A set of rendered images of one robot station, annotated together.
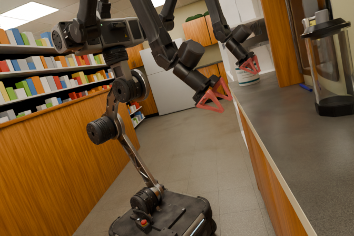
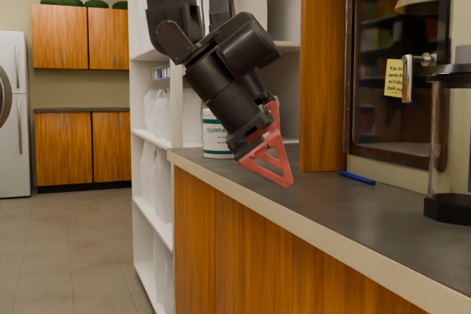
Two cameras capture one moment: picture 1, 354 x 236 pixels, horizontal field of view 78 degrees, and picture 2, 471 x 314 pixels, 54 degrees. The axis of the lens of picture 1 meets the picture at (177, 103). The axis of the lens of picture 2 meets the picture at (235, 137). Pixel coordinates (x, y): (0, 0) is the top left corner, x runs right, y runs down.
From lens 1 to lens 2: 0.32 m
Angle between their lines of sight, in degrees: 33
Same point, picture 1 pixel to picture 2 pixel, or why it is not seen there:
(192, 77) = (235, 96)
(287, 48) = (328, 103)
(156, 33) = not seen: outside the picture
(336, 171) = not seen: outside the picture
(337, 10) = not seen: hidden behind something
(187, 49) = (251, 31)
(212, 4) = not seen: outside the picture
